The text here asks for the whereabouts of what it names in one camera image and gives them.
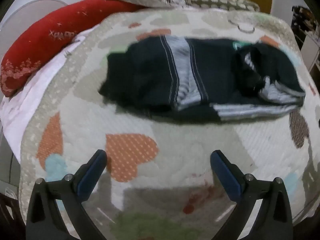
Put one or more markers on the dark navy striped pants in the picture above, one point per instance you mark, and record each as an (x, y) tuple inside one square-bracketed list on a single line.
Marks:
[(150, 80)]

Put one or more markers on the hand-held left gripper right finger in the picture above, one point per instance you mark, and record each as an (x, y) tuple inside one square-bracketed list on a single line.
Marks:
[(225, 175)]

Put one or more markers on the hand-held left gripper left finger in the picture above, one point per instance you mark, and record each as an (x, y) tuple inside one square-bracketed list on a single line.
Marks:
[(91, 175)]

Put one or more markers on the long red pillow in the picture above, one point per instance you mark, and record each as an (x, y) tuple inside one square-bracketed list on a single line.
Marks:
[(50, 30)]

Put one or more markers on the white shelf unit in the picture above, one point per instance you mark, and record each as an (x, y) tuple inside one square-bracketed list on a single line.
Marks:
[(306, 30)]

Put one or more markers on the white bed sheet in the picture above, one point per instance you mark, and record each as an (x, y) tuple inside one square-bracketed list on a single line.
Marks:
[(25, 110)]

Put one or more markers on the heart-patterned quilt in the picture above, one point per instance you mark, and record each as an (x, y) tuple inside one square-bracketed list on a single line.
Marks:
[(200, 150)]

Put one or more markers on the grey rounded headboard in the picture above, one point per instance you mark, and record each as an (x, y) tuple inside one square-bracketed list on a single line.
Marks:
[(37, 3)]

